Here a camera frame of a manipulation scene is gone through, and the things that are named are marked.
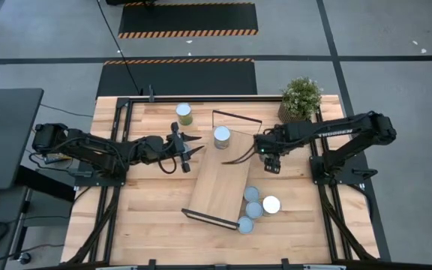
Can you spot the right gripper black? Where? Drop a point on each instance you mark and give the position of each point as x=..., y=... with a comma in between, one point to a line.
x=270, y=144

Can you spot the potted plant woven pot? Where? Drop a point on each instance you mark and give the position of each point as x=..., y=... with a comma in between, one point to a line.
x=301, y=98

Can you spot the teal label tin can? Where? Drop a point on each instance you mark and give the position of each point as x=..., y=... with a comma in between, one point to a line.
x=222, y=134

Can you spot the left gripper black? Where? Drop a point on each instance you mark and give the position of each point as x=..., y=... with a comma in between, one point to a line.
x=173, y=146

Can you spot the black mat one hazard stripe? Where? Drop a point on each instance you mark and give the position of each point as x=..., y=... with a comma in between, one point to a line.
x=178, y=78

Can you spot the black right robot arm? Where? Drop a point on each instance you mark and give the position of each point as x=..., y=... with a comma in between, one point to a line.
x=332, y=129

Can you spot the tin can with white lid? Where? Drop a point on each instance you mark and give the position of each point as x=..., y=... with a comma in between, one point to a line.
x=271, y=205

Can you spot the grey desk leg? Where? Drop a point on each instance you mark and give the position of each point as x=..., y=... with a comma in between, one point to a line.
x=23, y=217

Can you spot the black aluminium table frame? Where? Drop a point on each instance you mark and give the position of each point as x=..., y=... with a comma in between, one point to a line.
x=201, y=99

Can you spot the diced tomatoes tin can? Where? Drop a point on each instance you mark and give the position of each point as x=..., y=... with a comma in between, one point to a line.
x=251, y=194
x=254, y=209
x=245, y=225

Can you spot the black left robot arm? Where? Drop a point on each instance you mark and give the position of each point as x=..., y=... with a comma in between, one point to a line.
x=99, y=150

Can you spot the black caster wheel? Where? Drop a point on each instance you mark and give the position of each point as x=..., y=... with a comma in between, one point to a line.
x=24, y=258

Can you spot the black upright bracket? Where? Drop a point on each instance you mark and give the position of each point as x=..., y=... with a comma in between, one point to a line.
x=151, y=93

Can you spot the black desk crossbar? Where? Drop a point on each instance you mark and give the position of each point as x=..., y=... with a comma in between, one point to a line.
x=47, y=184

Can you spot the black mat two hazard stripes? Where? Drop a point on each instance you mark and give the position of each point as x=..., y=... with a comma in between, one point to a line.
x=188, y=17

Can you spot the black desk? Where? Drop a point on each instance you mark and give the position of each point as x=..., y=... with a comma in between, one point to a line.
x=6, y=142

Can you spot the green label tin can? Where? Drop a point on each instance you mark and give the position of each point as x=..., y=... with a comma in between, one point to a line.
x=183, y=110

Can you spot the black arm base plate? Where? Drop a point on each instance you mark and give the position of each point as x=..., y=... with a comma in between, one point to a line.
x=88, y=182
x=336, y=181

